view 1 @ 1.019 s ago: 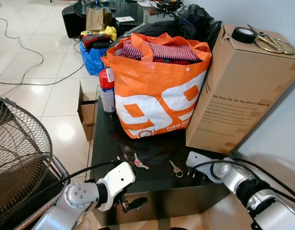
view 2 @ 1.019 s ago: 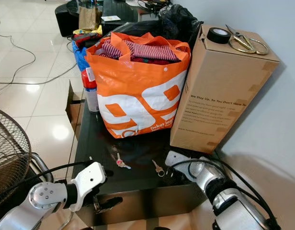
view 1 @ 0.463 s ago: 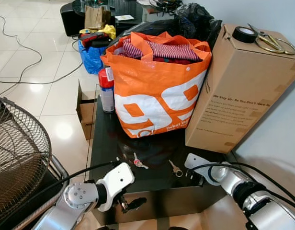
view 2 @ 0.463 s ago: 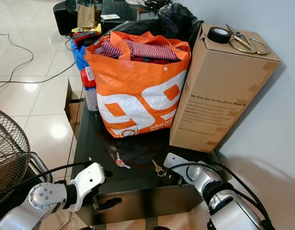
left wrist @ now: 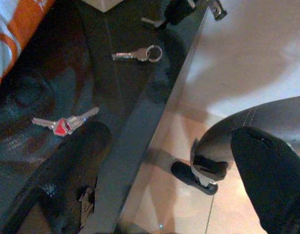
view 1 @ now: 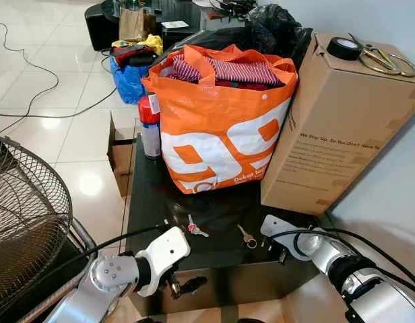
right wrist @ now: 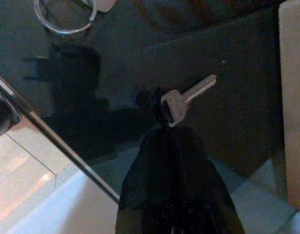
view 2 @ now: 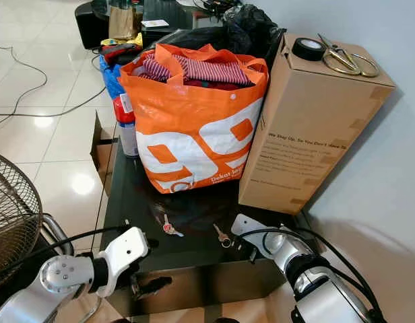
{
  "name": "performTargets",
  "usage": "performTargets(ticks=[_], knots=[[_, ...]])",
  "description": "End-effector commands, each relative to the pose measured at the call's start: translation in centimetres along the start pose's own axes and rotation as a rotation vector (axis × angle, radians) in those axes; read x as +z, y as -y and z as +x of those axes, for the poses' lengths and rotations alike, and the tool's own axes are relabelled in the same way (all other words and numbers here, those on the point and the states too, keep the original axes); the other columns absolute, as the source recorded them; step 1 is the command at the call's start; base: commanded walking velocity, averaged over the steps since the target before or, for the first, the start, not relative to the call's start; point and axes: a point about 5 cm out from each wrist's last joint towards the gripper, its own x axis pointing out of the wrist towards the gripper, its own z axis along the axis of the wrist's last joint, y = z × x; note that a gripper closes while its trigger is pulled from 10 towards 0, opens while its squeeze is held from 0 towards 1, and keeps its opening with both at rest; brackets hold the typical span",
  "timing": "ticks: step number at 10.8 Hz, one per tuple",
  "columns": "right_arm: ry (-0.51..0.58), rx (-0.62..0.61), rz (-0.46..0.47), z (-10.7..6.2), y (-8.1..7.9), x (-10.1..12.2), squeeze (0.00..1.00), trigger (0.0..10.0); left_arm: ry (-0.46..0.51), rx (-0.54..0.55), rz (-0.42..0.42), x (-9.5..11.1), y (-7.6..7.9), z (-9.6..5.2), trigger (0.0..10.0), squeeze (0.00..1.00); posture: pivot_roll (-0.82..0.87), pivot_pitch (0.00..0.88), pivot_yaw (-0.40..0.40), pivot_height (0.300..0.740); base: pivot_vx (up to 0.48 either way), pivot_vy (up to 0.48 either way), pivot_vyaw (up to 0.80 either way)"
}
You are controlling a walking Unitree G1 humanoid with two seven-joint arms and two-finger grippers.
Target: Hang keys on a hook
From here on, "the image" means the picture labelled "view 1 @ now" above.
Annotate thin black floor cable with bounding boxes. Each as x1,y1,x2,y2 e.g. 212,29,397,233
0,20,119,137

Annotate gold scissors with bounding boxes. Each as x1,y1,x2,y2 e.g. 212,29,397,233
348,32,415,78

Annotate white paper sheet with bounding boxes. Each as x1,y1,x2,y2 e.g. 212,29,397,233
160,20,190,30

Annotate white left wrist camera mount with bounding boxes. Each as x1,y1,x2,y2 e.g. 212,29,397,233
135,226,192,297

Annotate chrome fan stand tube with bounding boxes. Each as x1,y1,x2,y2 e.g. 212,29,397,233
15,217,98,323

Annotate silver key with ring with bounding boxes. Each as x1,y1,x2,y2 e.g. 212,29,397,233
236,223,258,250

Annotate orange white shopping bag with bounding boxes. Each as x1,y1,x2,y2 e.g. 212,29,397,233
141,44,300,195

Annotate tall brown cardboard box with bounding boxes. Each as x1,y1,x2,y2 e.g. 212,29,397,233
260,31,415,217

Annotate yellow cloth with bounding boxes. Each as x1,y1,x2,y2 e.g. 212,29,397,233
112,34,165,57

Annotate red dark clothing bundle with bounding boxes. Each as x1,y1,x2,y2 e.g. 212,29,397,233
112,44,156,68

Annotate red white spray can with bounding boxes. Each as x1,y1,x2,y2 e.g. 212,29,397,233
137,94,162,159

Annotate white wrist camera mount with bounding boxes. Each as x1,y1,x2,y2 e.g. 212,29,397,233
260,214,317,255
135,226,192,297

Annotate black low table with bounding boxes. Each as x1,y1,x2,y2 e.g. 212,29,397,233
125,133,338,318

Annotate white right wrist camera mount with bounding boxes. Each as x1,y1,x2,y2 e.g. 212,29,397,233
260,214,317,255

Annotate brown paper bag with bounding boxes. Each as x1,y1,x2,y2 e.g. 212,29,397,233
118,7,157,43

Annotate wire cage fan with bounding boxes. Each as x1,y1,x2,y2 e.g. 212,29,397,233
0,130,74,318

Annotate blue plastic bag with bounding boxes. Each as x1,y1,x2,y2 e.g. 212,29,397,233
110,55,152,106

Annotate black garbage bag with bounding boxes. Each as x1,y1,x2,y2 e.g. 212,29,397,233
187,3,314,68

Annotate red white striped cloth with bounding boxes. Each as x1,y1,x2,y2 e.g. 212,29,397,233
168,54,286,89

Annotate black glass table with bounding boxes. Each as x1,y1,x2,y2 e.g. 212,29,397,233
100,0,262,48

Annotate black tape roll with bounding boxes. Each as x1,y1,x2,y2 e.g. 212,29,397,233
326,36,362,62

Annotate black speaker box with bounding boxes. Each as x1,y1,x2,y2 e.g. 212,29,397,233
84,2,121,52

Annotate small brown cardboard box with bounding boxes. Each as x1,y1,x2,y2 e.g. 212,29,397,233
106,110,138,198

